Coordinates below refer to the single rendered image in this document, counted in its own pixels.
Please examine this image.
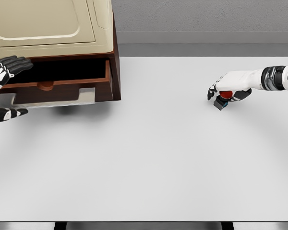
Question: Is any brown cabinet drawer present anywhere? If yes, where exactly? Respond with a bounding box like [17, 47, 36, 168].
[0, 59, 114, 110]

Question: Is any brown cabinet with cream top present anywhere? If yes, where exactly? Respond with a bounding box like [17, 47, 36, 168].
[0, 0, 122, 103]

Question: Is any red button switch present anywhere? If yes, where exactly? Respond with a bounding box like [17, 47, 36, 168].
[213, 90, 234, 111]

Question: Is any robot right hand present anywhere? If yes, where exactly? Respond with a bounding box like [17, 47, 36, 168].
[207, 70, 252, 103]

